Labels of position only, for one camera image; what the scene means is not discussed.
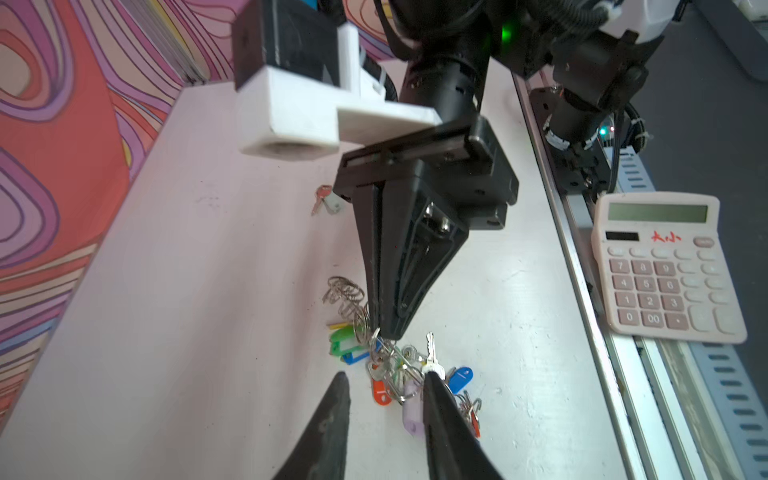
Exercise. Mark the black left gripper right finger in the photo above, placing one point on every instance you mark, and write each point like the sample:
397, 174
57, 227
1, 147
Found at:
452, 450

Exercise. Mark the loose key with pale tag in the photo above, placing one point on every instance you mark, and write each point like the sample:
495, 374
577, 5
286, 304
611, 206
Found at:
326, 199

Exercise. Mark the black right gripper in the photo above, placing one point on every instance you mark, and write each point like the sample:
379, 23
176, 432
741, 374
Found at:
411, 229

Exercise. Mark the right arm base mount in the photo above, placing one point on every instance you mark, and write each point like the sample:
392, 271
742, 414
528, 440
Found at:
573, 146

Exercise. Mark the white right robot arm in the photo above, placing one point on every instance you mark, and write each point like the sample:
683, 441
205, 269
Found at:
596, 50

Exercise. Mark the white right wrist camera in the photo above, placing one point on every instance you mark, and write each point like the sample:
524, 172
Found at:
305, 85

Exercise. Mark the white calculator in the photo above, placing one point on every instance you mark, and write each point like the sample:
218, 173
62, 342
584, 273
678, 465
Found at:
663, 272

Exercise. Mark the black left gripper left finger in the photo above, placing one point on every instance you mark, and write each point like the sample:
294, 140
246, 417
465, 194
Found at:
321, 450

